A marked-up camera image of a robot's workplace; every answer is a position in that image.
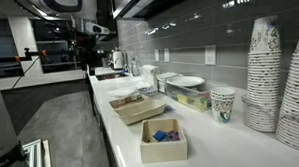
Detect white paper plate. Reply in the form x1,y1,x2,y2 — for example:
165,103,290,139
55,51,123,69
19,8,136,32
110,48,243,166
166,76,204,87

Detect white tissue box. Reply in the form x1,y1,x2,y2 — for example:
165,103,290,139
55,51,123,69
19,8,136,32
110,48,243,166
142,64,160,87

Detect blue patterned small bowl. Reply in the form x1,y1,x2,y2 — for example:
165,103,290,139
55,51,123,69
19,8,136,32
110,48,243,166
139,86,158,97

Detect white small container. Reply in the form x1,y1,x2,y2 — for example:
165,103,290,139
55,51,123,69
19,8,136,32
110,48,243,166
156,72,180,93

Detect clear soap bottle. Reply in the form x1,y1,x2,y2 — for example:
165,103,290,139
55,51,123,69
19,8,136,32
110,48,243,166
131,58,140,76

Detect beige rectangular tray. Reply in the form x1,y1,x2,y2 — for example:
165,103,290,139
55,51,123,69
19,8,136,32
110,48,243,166
116,99,166,125

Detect brown rectangular tray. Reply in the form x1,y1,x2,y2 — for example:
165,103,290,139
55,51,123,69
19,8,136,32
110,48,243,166
109,94,149,109

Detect white electric kettle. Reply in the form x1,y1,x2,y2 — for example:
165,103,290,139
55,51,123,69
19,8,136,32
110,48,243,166
111,48,126,70

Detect clear plastic storage bin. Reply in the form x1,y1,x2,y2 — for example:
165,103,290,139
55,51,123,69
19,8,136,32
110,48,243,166
166,83,211,112

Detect blue toy block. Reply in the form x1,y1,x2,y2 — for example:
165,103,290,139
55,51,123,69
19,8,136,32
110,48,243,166
153,130,165,141

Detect patterned paper cup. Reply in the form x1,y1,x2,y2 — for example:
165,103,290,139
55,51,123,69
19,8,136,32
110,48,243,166
210,87,236,124

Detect tall stack of paper cups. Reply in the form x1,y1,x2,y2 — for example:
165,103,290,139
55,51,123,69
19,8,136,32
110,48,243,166
245,15,282,132

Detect right stack of paper cups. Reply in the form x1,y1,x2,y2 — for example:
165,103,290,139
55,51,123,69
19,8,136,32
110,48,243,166
275,39,299,150

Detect white wall power outlet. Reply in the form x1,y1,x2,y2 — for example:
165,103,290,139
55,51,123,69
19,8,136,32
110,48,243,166
205,44,217,65

